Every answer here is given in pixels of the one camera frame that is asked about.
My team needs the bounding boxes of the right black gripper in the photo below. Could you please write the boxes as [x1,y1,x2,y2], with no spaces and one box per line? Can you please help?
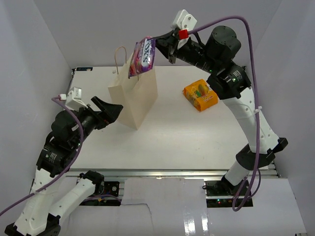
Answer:
[150,29,220,75]

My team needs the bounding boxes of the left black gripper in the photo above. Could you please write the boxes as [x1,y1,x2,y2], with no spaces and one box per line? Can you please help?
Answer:
[72,95,124,148]

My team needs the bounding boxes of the purple Fox's candy bag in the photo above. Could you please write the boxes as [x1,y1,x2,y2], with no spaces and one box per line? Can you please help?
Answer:
[128,36,156,78]

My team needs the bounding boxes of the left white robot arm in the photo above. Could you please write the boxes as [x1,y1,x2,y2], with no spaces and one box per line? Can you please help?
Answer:
[4,94,123,236]

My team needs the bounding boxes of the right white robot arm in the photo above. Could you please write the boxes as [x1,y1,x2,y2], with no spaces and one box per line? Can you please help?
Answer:
[155,26,288,196]

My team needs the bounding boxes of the beige paper bag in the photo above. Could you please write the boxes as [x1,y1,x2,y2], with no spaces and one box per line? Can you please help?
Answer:
[108,56,158,130]

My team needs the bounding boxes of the orange snack pack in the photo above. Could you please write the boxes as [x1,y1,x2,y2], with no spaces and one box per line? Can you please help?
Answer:
[183,79,219,112]

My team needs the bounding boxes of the left blue table label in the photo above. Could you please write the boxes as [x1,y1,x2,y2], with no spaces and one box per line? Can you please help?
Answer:
[75,67,93,71]

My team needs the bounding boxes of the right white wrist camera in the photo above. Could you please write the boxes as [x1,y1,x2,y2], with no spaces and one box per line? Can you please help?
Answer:
[171,9,197,33]

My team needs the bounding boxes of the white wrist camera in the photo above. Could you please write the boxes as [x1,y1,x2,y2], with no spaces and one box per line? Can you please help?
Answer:
[171,9,197,33]
[59,87,88,111]

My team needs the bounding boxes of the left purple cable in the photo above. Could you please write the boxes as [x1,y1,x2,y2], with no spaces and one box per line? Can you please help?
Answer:
[0,97,122,217]

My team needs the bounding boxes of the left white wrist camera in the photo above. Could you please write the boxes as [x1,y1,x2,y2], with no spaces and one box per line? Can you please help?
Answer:
[59,87,88,111]

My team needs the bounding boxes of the aluminium front rail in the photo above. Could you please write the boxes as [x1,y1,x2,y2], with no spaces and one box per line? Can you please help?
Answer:
[66,168,278,178]

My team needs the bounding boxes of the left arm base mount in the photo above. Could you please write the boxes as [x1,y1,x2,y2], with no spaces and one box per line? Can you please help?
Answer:
[80,181,124,207]

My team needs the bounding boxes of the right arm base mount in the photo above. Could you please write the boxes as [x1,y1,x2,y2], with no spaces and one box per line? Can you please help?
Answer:
[202,180,253,208]

